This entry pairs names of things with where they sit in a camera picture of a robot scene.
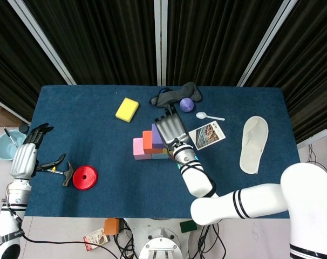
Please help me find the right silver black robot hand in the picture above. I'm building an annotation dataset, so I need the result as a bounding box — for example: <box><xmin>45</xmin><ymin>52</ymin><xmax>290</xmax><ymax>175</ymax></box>
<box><xmin>154</xmin><ymin>104</ymin><xmax>191</xmax><ymax>148</ymax></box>

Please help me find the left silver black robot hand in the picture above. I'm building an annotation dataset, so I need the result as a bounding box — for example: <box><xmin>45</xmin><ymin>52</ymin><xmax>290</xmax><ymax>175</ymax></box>
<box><xmin>11</xmin><ymin>122</ymin><xmax>66</xmax><ymax>180</ymax></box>

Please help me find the purple foam cube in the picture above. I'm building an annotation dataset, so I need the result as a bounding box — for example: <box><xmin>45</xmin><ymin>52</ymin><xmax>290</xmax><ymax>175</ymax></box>
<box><xmin>151</xmin><ymin>123</ymin><xmax>169</xmax><ymax>149</ymax></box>

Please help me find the orange foam cube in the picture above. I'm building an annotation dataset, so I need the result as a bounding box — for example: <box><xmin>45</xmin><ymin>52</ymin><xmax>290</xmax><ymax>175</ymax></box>
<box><xmin>142</xmin><ymin>130</ymin><xmax>153</xmax><ymax>155</ymax></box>

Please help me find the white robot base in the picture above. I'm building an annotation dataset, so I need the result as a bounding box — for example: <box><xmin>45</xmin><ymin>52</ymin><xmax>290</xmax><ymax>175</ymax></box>
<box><xmin>124</xmin><ymin>217</ymin><xmax>207</xmax><ymax>259</ymax></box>

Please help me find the light blue bowl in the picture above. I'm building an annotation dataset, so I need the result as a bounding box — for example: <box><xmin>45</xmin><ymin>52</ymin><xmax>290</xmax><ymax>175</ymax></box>
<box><xmin>0</xmin><ymin>129</ymin><xmax>28</xmax><ymax>162</ymax></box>

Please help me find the grey-blue foam cube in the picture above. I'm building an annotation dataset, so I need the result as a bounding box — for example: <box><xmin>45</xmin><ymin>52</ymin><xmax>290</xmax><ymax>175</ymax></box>
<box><xmin>152</xmin><ymin>148</ymin><xmax>169</xmax><ymax>160</ymax></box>

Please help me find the purple ball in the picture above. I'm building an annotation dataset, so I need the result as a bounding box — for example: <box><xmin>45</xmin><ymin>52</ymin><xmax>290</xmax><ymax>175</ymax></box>
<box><xmin>179</xmin><ymin>98</ymin><xmax>194</xmax><ymax>113</ymax></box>

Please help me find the white plastic spoon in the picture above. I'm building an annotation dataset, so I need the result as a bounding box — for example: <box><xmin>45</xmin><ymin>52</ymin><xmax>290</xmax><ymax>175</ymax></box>
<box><xmin>195</xmin><ymin>112</ymin><xmax>226</xmax><ymax>121</ymax></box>

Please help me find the dark grey cloth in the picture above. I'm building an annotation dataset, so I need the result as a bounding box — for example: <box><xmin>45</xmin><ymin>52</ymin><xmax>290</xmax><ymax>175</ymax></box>
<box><xmin>149</xmin><ymin>81</ymin><xmax>203</xmax><ymax>108</ymax></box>

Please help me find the printed picture card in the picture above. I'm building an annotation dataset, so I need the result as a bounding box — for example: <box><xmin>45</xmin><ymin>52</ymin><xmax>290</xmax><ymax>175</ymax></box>
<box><xmin>188</xmin><ymin>121</ymin><xmax>227</xmax><ymax>151</ymax></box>

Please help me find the pink foam cube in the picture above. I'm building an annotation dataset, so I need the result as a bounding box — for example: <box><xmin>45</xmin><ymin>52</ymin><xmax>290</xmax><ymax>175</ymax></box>
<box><xmin>133</xmin><ymin>138</ymin><xmax>153</xmax><ymax>161</ymax></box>

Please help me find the yellow sponge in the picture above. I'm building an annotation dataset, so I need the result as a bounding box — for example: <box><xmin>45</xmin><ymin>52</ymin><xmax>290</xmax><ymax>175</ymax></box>
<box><xmin>115</xmin><ymin>97</ymin><xmax>140</xmax><ymax>124</ymax></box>

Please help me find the red disc with hole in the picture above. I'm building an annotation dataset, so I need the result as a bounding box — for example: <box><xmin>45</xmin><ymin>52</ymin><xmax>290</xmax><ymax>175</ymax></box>
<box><xmin>72</xmin><ymin>165</ymin><xmax>99</xmax><ymax>191</ymax></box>

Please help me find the blue table cover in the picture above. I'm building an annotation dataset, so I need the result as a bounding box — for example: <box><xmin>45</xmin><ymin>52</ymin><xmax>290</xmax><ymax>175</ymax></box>
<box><xmin>5</xmin><ymin>85</ymin><xmax>315</xmax><ymax>220</ymax></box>

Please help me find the white slipper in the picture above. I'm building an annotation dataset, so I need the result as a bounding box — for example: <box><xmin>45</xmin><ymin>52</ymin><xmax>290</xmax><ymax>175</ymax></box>
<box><xmin>239</xmin><ymin>115</ymin><xmax>269</xmax><ymax>175</ymax></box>

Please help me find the dark green box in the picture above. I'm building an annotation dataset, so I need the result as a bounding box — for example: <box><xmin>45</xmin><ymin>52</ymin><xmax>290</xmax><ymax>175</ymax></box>
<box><xmin>179</xmin><ymin>220</ymin><xmax>198</xmax><ymax>234</ymax></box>

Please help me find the dark brown curtain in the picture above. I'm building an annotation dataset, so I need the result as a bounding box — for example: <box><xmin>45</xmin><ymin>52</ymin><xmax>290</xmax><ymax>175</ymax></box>
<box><xmin>23</xmin><ymin>0</ymin><xmax>156</xmax><ymax>86</ymax></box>
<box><xmin>166</xmin><ymin>0</ymin><xmax>284</xmax><ymax>87</ymax></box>
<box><xmin>0</xmin><ymin>0</ymin><xmax>69</xmax><ymax>124</ymax></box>
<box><xmin>244</xmin><ymin>0</ymin><xmax>327</xmax><ymax>144</ymax></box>

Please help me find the printed paper packet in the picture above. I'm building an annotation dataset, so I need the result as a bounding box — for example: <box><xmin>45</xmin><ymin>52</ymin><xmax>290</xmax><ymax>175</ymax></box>
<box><xmin>83</xmin><ymin>227</ymin><xmax>110</xmax><ymax>253</ymax></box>

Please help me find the orange box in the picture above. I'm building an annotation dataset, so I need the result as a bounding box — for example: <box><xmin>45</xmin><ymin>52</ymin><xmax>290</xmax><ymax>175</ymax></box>
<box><xmin>103</xmin><ymin>217</ymin><xmax>121</xmax><ymax>236</ymax></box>

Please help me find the black handled claw hammer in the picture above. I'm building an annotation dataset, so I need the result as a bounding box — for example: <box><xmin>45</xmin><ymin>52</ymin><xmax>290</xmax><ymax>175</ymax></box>
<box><xmin>44</xmin><ymin>161</ymin><xmax>75</xmax><ymax>187</ymax></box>

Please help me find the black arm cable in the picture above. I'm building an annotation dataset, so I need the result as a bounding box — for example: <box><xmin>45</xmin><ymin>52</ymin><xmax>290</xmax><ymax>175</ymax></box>
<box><xmin>5</xmin><ymin>199</ymin><xmax>118</xmax><ymax>259</ymax></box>
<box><xmin>174</xmin><ymin>137</ymin><xmax>218</xmax><ymax>199</ymax></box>

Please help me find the white frame post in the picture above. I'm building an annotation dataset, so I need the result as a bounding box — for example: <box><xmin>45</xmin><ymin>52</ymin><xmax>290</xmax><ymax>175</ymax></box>
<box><xmin>236</xmin><ymin>0</ymin><xmax>303</xmax><ymax>87</ymax></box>
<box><xmin>6</xmin><ymin>0</ymin><xmax>77</xmax><ymax>86</ymax></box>
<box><xmin>153</xmin><ymin>0</ymin><xmax>168</xmax><ymax>86</ymax></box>

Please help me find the black cable bundle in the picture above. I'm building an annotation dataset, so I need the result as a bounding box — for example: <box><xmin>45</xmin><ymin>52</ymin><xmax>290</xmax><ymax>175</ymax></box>
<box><xmin>195</xmin><ymin>222</ymin><xmax>223</xmax><ymax>259</ymax></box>
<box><xmin>113</xmin><ymin>218</ymin><xmax>140</xmax><ymax>259</ymax></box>

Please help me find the thin black cable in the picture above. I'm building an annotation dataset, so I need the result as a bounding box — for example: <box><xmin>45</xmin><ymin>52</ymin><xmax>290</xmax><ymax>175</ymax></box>
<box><xmin>304</xmin><ymin>142</ymin><xmax>327</xmax><ymax>179</ymax></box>

